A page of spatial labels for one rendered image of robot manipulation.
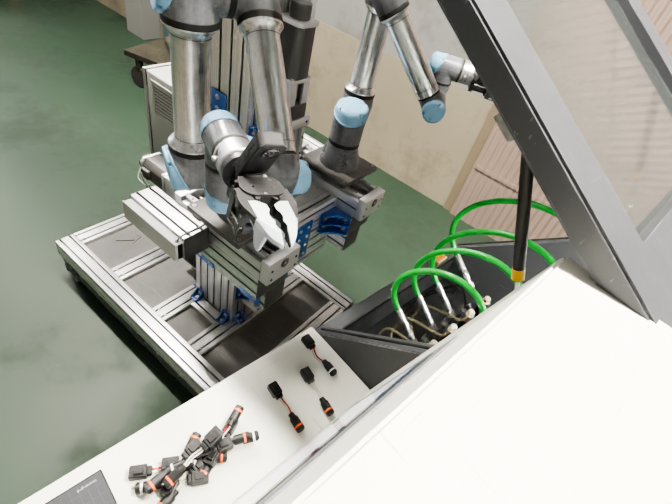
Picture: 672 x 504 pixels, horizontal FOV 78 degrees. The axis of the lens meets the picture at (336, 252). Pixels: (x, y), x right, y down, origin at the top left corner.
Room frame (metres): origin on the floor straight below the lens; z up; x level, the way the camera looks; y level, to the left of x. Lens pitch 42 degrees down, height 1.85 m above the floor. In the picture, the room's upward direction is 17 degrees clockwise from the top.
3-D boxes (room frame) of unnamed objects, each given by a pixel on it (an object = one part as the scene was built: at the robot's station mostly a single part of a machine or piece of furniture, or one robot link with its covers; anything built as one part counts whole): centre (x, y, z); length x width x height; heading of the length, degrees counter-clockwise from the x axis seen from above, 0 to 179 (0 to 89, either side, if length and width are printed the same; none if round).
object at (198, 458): (0.29, 0.14, 1.01); 0.23 x 0.11 x 0.06; 144
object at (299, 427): (0.43, 0.01, 0.99); 0.12 x 0.02 x 0.02; 49
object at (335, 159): (1.40, 0.09, 1.09); 0.15 x 0.15 x 0.10
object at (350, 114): (1.41, 0.09, 1.20); 0.13 x 0.12 x 0.14; 179
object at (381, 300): (0.94, -0.22, 0.87); 0.62 x 0.04 x 0.16; 144
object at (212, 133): (0.67, 0.26, 1.43); 0.11 x 0.08 x 0.09; 37
